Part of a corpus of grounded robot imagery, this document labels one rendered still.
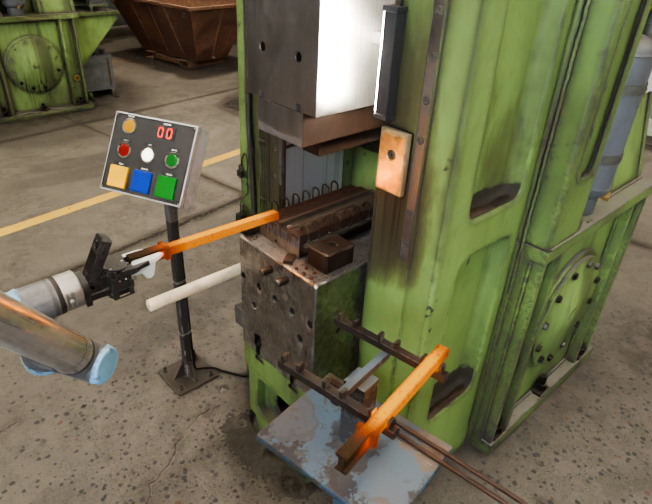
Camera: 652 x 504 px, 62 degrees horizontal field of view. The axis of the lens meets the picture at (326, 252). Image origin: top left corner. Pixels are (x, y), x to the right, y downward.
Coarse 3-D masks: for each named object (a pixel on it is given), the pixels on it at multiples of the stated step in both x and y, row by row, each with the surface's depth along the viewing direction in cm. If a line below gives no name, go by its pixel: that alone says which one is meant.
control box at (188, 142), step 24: (120, 120) 190; (144, 120) 187; (120, 144) 189; (144, 144) 186; (168, 144) 183; (192, 144) 180; (144, 168) 186; (168, 168) 183; (192, 168) 183; (120, 192) 189; (192, 192) 186
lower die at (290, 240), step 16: (336, 192) 193; (352, 192) 191; (288, 208) 180; (304, 208) 178; (352, 208) 180; (368, 208) 180; (272, 224) 170; (304, 224) 168; (320, 224) 169; (336, 224) 171; (352, 224) 177; (272, 240) 173; (288, 240) 167; (304, 240) 164
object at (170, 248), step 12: (252, 216) 157; (264, 216) 157; (276, 216) 160; (216, 228) 149; (228, 228) 150; (240, 228) 152; (180, 240) 142; (192, 240) 142; (204, 240) 145; (132, 252) 135; (144, 252) 135; (156, 252) 136; (168, 252) 138
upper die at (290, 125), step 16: (272, 112) 152; (288, 112) 147; (352, 112) 155; (368, 112) 160; (272, 128) 154; (288, 128) 149; (304, 128) 145; (320, 128) 149; (336, 128) 153; (352, 128) 158; (368, 128) 163; (304, 144) 147
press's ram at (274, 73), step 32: (256, 0) 142; (288, 0) 133; (320, 0) 125; (352, 0) 132; (384, 0) 139; (256, 32) 146; (288, 32) 137; (320, 32) 129; (352, 32) 136; (256, 64) 150; (288, 64) 140; (320, 64) 133; (352, 64) 140; (288, 96) 145; (320, 96) 137; (352, 96) 145
